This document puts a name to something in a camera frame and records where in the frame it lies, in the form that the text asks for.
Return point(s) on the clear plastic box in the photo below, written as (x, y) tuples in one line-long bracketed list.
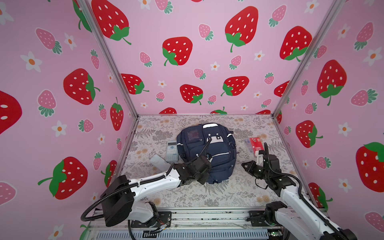
[(248, 144)]

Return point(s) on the aluminium front rail frame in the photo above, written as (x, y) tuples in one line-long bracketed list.
[(193, 224)]

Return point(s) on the light blue calculator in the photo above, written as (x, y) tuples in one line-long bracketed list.
[(172, 155)]

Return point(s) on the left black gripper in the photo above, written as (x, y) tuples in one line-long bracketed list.
[(202, 166)]

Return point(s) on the navy blue student backpack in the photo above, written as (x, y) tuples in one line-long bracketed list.
[(222, 151)]

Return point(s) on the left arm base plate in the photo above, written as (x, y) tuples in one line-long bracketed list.
[(162, 220)]

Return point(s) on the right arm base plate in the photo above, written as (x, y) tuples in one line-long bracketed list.
[(261, 219)]

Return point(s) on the red card pack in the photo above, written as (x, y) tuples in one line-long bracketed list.
[(257, 145)]

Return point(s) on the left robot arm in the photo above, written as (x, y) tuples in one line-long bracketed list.
[(121, 200)]

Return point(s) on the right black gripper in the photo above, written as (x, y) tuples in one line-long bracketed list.
[(251, 164)]

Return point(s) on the light blue pencil case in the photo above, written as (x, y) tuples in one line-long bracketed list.
[(160, 163)]

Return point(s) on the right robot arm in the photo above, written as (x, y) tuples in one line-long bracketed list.
[(295, 213)]

